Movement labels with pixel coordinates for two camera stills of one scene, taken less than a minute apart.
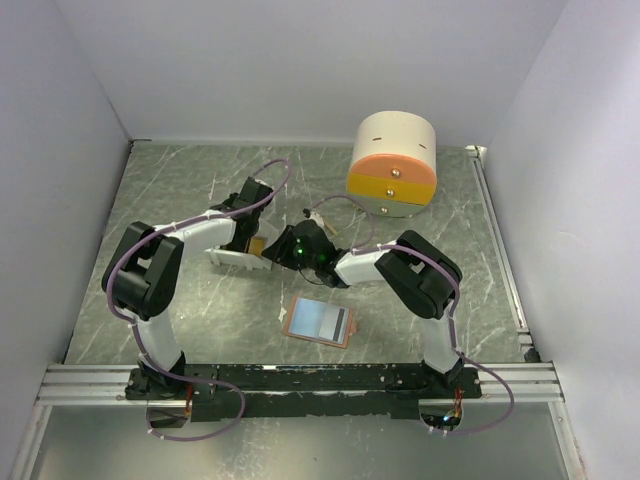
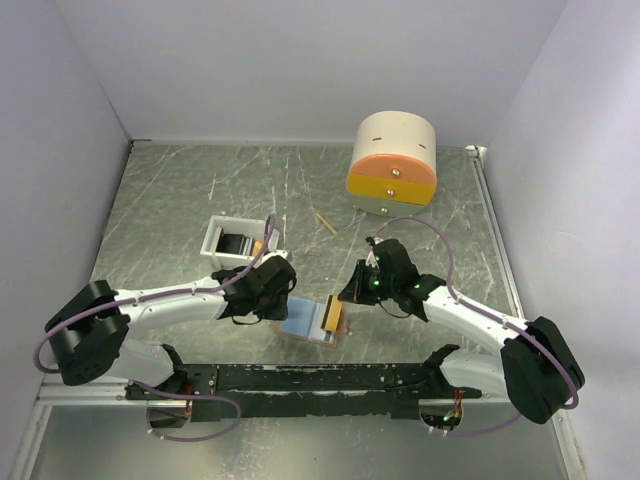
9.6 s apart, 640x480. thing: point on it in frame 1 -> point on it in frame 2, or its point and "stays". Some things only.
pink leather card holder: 305,319 -> 343,329
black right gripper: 280,250 -> 354,290
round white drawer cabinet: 393,165 stays
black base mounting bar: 224,392 stays
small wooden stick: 331,228 stays
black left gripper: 231,199 -> 280,311
